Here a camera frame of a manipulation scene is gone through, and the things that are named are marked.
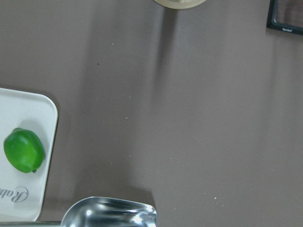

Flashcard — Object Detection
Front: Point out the cream rectangular tray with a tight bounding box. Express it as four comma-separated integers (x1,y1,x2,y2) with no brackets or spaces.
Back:
0,88,58,222

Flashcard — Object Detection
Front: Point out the metal ice scoop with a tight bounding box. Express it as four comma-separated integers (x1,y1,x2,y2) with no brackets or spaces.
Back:
0,196,157,227

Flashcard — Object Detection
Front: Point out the black framed mat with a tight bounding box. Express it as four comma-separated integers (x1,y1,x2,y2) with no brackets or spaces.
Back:
267,0,303,35

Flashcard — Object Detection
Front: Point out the green lime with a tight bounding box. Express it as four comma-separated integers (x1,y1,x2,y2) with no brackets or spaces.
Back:
3,128,45,173

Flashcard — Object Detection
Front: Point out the beige wooden stand base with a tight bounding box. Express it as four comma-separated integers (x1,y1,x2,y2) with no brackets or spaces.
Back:
154,0,206,9

